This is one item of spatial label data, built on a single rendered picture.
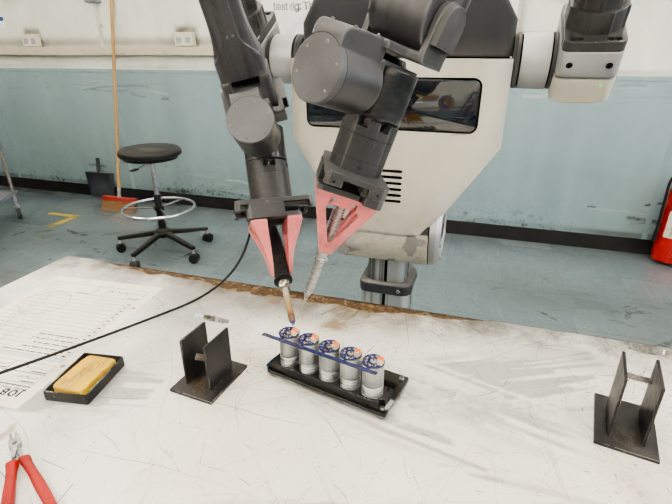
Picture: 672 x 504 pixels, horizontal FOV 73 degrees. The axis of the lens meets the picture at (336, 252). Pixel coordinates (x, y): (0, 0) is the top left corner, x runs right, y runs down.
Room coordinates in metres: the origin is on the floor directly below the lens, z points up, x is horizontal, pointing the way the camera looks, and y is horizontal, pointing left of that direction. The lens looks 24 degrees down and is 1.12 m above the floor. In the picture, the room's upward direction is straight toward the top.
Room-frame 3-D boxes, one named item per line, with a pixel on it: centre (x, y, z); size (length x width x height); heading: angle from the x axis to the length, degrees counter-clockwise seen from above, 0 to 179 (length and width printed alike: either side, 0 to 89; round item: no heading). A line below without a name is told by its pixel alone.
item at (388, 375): (0.45, 0.00, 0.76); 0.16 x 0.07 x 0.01; 60
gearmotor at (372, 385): (0.41, -0.04, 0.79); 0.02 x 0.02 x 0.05
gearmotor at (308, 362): (0.45, 0.03, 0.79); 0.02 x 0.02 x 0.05
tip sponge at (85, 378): (0.45, 0.31, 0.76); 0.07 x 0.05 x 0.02; 171
